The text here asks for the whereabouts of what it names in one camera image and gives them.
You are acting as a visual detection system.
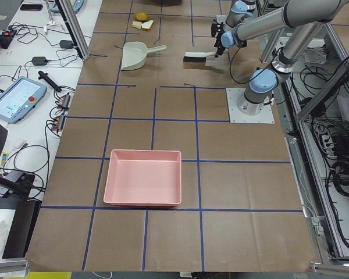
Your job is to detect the yellow potato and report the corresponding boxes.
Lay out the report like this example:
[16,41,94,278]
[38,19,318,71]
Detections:
[136,12,148,22]

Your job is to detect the white hand brush black bristles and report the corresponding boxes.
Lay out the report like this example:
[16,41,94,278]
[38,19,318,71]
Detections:
[183,51,216,63]

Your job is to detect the black power adapter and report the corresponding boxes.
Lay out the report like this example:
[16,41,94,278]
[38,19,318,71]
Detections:
[31,56,49,66]

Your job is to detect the pale green plastic dustpan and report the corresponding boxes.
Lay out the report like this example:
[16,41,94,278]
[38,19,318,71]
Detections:
[120,41,167,71]

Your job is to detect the aluminium frame post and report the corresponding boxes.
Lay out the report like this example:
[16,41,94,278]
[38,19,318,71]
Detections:
[55,0,90,60]

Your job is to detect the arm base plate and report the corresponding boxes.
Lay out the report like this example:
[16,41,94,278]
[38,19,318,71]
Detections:
[226,88,275,124]

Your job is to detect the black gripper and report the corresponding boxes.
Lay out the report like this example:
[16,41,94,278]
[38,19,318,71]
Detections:
[211,20,225,47]

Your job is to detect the blue teach pendant tablet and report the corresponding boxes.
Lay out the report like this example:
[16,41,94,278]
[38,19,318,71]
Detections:
[0,76,47,123]

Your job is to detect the pink plastic bin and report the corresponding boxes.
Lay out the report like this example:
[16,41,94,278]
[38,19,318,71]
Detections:
[103,149,182,207]

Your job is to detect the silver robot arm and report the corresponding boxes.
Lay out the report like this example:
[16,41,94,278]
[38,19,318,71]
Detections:
[211,0,348,116]

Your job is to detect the white bread slice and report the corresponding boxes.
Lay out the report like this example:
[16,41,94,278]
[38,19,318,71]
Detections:
[141,20,154,31]

